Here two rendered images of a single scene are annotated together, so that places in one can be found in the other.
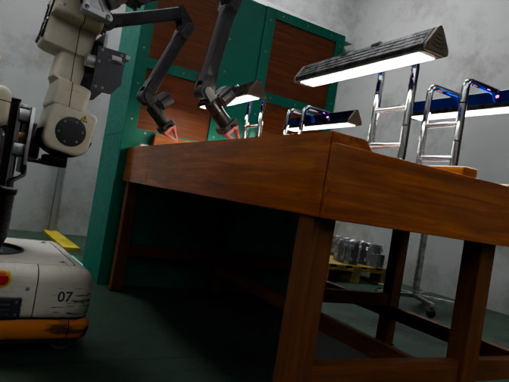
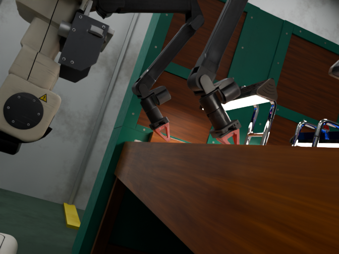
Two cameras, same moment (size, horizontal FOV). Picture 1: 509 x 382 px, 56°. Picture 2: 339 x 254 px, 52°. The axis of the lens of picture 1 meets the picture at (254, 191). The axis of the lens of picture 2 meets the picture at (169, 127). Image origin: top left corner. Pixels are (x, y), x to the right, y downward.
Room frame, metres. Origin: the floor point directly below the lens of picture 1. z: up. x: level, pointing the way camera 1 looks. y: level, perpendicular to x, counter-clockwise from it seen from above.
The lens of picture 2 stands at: (0.85, 0.03, 0.70)
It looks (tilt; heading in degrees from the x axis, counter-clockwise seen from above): 7 degrees up; 15
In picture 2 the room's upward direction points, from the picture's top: 18 degrees clockwise
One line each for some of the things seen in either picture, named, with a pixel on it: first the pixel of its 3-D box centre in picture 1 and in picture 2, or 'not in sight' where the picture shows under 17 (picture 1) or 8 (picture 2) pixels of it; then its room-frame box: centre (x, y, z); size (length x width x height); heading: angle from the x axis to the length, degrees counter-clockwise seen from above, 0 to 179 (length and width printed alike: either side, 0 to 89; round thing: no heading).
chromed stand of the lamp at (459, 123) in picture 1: (454, 146); not in sight; (1.70, -0.68, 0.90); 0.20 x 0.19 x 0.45; 28
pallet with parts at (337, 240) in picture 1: (314, 250); not in sight; (4.81, -0.70, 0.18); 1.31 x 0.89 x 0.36; 33
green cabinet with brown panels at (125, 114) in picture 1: (228, 84); (235, 93); (3.13, 0.29, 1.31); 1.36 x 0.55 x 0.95; 118
